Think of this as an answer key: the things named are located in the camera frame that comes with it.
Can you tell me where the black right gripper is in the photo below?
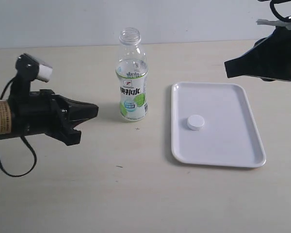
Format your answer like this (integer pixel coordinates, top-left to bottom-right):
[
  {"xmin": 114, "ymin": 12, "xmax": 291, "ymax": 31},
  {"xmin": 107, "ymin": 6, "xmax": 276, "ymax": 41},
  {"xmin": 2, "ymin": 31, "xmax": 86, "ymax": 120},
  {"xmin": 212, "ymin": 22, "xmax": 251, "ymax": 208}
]
[{"xmin": 224, "ymin": 17, "xmax": 291, "ymax": 82}]

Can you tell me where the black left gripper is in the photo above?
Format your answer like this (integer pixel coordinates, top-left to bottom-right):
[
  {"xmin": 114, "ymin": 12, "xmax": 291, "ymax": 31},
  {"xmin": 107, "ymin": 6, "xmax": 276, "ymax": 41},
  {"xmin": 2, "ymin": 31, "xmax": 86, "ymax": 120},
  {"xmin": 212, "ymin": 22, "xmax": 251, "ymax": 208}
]
[{"xmin": 8, "ymin": 80, "xmax": 99, "ymax": 146}]

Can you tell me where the clear plastic water bottle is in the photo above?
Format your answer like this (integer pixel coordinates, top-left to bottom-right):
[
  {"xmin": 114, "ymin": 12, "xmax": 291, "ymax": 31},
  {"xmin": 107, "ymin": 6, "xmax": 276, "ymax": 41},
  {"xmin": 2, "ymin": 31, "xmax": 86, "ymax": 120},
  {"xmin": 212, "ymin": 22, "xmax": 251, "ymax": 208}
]
[{"xmin": 115, "ymin": 27, "xmax": 148, "ymax": 121}]

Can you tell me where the white bottle cap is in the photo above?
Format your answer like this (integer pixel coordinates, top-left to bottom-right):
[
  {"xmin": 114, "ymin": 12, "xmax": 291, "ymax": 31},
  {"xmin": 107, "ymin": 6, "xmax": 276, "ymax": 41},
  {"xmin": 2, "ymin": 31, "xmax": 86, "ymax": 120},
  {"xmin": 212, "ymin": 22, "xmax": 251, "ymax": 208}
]
[{"xmin": 187, "ymin": 115, "xmax": 205, "ymax": 131}]

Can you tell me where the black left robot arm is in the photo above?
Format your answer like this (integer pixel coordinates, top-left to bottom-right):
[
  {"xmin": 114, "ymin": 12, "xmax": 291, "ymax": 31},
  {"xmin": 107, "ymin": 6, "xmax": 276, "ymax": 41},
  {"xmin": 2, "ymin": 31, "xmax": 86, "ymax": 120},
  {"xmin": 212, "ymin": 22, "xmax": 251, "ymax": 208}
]
[{"xmin": 0, "ymin": 79, "xmax": 99, "ymax": 146}]

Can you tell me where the white plastic tray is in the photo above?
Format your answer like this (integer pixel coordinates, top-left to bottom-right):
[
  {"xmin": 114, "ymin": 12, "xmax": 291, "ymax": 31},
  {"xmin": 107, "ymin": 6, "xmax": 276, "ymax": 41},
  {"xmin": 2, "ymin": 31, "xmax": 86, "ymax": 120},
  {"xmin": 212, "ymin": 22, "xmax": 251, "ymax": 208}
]
[{"xmin": 171, "ymin": 82, "xmax": 266, "ymax": 168}]

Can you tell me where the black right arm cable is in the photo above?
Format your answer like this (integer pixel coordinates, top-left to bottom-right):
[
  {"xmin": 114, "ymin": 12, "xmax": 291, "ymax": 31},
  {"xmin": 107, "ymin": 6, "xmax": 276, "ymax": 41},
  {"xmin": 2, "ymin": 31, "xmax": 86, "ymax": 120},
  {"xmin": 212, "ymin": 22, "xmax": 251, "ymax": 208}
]
[{"xmin": 257, "ymin": 0, "xmax": 291, "ymax": 22}]

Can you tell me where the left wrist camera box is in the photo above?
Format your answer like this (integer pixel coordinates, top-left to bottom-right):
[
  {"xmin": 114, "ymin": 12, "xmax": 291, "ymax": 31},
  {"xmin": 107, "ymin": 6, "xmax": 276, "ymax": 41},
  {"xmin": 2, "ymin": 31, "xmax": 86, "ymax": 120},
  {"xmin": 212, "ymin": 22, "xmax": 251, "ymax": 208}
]
[{"xmin": 15, "ymin": 53, "xmax": 53, "ymax": 83}]

